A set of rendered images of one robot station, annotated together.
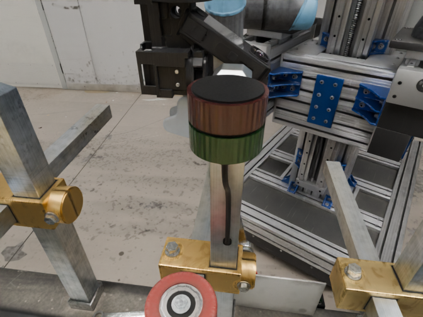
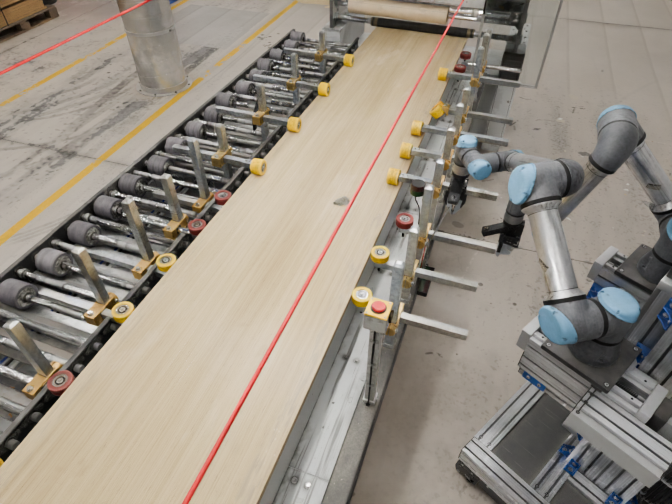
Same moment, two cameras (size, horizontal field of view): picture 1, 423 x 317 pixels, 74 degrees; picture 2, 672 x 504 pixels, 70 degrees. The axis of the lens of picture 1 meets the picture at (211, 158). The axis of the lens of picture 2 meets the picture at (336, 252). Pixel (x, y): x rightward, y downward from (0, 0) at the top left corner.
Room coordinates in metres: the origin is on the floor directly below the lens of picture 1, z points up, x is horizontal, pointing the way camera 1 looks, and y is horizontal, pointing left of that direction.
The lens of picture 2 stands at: (0.22, -1.68, 2.31)
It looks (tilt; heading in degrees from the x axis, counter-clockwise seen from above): 44 degrees down; 103
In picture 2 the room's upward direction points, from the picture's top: straight up
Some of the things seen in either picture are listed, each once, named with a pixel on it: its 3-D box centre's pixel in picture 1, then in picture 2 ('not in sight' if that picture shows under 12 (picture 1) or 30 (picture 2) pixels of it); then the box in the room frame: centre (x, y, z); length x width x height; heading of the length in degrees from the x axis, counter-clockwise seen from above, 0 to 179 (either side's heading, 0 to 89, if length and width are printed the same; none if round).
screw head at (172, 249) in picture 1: (172, 248); not in sight; (0.25, 0.06, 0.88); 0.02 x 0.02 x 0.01
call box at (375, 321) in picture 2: not in sight; (377, 316); (0.15, -0.77, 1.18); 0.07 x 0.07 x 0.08; 82
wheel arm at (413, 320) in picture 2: not in sight; (410, 319); (0.25, -0.48, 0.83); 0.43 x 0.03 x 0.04; 172
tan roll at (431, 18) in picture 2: not in sight; (423, 12); (0.01, 2.39, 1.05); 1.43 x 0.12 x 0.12; 172
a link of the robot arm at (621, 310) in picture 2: not in sight; (610, 313); (0.81, -0.63, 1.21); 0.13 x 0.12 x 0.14; 25
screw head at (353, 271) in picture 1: (354, 270); not in sight; (0.22, -0.19, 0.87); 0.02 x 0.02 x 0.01
